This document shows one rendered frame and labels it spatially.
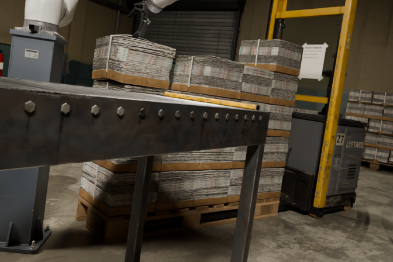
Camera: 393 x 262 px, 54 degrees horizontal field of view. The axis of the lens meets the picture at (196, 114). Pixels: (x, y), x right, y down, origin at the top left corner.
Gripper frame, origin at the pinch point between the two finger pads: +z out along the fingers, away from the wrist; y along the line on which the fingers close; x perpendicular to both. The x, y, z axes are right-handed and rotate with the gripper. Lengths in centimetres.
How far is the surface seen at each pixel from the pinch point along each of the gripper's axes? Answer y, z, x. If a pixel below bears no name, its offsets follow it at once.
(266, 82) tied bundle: 24, -8, 99
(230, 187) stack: 88, 27, 79
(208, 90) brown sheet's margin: 34, -3, 46
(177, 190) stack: 88, 26, 33
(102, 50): 10.3, 13.3, -12.6
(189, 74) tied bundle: 18, 10, 46
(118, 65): 27.4, -2.0, -13.2
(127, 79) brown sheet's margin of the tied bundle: 36.1, -4.1, -10.3
